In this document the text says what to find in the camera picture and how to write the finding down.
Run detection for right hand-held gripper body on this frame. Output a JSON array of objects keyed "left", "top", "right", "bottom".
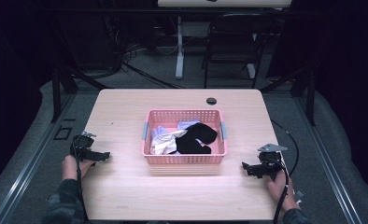
[{"left": 256, "top": 143, "right": 290, "bottom": 182}]

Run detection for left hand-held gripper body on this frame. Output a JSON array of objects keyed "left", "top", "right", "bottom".
[{"left": 69, "top": 131, "right": 99, "bottom": 161}]

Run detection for person's left hand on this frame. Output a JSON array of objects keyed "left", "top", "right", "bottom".
[{"left": 62, "top": 154, "right": 96, "bottom": 181}]

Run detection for person's right hand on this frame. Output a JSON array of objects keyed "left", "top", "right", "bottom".
[{"left": 265, "top": 171, "right": 301, "bottom": 214}]

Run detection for small grey plug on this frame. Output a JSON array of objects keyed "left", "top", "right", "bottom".
[{"left": 293, "top": 188, "right": 305, "bottom": 205}]

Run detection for black metal stand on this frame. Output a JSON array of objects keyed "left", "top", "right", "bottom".
[
  {"left": 49, "top": 62, "right": 112, "bottom": 124},
  {"left": 259, "top": 60, "right": 318, "bottom": 127}
]

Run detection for light blue sock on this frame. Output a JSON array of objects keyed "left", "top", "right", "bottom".
[
  {"left": 177, "top": 119, "right": 202, "bottom": 132},
  {"left": 151, "top": 124, "right": 168, "bottom": 140}
]

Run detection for black sock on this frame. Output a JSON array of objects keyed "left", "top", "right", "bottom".
[{"left": 175, "top": 121, "right": 219, "bottom": 155}]

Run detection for white sock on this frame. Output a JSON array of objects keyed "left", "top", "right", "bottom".
[{"left": 149, "top": 129, "right": 188, "bottom": 156}]

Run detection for pink plastic basket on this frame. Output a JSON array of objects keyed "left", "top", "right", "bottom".
[{"left": 141, "top": 108, "right": 229, "bottom": 165}]

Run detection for black folding chair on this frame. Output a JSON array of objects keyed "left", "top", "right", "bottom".
[{"left": 201, "top": 12, "right": 276, "bottom": 90}]

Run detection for white desk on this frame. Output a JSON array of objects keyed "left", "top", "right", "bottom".
[{"left": 156, "top": 0, "right": 294, "bottom": 80}]

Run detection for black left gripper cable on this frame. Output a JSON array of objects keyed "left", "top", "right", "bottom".
[{"left": 72, "top": 136, "right": 90, "bottom": 223}]

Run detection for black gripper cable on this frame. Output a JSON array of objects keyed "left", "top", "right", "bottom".
[
  {"left": 265, "top": 158, "right": 290, "bottom": 224},
  {"left": 72, "top": 136, "right": 90, "bottom": 223}
]

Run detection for thin black cable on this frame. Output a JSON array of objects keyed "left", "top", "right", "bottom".
[{"left": 270, "top": 119, "right": 300, "bottom": 177}]

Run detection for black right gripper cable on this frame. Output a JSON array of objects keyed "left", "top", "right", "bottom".
[{"left": 265, "top": 158, "right": 290, "bottom": 224}]

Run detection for aluminium floor rail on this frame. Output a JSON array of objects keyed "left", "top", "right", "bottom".
[
  {"left": 293, "top": 95, "right": 364, "bottom": 224},
  {"left": 0, "top": 92, "right": 78, "bottom": 224}
]

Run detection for black floor cables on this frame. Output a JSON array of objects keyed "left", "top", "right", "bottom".
[{"left": 108, "top": 40, "right": 186, "bottom": 91}]

